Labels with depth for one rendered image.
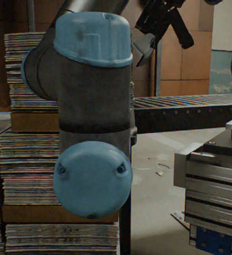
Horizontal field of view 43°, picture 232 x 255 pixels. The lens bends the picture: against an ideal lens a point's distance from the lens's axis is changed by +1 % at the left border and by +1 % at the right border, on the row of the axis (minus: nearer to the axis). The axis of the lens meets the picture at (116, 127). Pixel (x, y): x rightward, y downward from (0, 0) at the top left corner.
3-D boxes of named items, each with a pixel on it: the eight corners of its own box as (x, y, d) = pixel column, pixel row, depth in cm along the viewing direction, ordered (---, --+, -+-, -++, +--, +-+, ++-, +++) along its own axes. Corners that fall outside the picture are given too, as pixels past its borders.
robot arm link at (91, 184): (135, 138, 26) (134, 228, 27) (130, 118, 37) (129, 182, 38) (45, 138, 26) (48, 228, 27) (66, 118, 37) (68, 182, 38)
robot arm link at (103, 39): (33, 23, 34) (39, 119, 36) (69, 4, 24) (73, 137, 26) (96, 28, 37) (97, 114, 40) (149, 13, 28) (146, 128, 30)
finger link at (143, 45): (123, 57, 79) (138, 31, 82) (143, 69, 79) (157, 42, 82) (127, 52, 76) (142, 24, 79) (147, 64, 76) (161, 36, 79)
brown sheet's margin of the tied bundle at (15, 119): (133, 132, 69) (133, 114, 68) (11, 131, 69) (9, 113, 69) (131, 120, 85) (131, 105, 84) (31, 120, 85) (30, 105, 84)
